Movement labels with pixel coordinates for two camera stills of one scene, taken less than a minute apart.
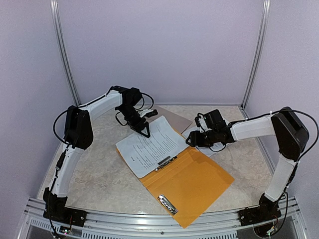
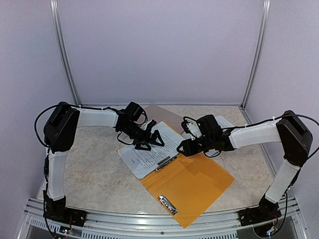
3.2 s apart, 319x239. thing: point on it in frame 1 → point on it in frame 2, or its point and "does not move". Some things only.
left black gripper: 136,127 → 145,139
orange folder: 186,184 does not move
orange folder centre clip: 165,161 does not move
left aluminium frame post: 55,8 does not move
